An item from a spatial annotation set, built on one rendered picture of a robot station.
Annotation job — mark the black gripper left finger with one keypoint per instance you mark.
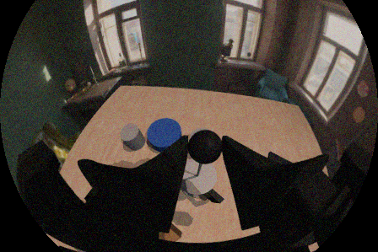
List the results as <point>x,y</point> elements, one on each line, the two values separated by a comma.
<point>154,185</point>

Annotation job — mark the grey cylinder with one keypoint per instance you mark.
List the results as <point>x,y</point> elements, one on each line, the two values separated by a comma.
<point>132,136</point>
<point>197,130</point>

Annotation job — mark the blue cylinder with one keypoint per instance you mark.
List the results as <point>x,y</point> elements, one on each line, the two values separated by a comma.
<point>163,133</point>

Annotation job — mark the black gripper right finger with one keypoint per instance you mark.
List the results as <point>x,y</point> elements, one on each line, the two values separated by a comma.
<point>258,183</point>

